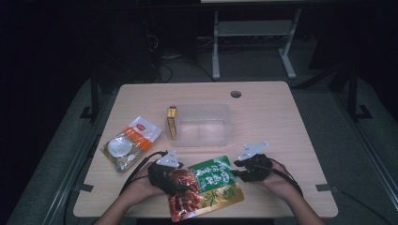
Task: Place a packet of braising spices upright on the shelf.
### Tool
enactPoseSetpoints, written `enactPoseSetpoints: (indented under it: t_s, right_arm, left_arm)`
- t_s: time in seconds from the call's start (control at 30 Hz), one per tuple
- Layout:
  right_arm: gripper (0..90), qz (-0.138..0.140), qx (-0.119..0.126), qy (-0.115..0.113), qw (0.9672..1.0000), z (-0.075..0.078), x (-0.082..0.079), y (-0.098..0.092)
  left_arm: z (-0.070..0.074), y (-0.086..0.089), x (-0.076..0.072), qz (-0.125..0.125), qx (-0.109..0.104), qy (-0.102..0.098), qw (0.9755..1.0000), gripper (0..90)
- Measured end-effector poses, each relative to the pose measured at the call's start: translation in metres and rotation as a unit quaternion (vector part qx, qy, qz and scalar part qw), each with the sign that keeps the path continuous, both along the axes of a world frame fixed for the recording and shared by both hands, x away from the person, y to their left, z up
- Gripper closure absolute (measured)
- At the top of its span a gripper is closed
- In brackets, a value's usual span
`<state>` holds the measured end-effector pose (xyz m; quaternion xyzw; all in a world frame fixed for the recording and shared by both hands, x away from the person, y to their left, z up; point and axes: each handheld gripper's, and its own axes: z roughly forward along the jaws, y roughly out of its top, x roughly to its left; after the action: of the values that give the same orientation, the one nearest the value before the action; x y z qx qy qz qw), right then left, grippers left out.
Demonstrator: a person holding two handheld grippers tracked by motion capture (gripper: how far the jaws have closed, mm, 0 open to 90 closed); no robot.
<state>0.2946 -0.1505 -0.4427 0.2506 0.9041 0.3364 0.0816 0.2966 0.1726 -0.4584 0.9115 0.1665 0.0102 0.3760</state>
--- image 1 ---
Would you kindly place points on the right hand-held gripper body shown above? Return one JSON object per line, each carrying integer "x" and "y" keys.
{"x": 255, "y": 170}

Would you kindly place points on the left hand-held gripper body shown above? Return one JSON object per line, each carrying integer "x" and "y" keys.
{"x": 162, "y": 178}

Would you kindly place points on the person's left hand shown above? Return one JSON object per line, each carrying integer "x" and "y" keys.
{"x": 140, "y": 187}

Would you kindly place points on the person's right hand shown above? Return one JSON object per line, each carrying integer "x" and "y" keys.
{"x": 280, "y": 182}

